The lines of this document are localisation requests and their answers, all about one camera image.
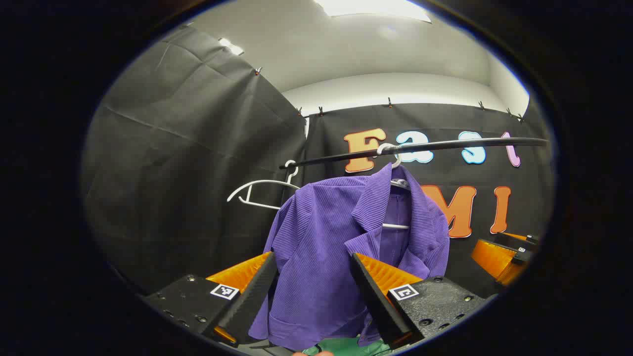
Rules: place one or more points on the black clothes rack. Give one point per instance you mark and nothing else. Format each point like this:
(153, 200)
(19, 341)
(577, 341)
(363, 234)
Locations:
(445, 144)

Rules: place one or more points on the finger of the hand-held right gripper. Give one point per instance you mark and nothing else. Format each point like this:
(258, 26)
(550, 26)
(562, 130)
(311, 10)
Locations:
(519, 239)
(494, 259)

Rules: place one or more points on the large ceiling light panel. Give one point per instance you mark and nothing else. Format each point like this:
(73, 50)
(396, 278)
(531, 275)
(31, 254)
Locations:
(371, 7)

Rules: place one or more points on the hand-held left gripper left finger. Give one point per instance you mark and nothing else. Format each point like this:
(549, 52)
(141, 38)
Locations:
(247, 301)

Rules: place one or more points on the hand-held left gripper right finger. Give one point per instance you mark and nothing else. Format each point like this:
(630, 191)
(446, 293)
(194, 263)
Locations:
(376, 301)

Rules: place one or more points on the purple ribbed shirt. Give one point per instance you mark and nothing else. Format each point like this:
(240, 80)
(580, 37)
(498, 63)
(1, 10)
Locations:
(316, 232)

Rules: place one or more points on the green laundry hamper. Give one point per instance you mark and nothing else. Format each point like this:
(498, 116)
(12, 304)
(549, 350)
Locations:
(346, 347)

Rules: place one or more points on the white clothes hanger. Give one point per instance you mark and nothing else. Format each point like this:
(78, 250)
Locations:
(395, 226)
(269, 181)

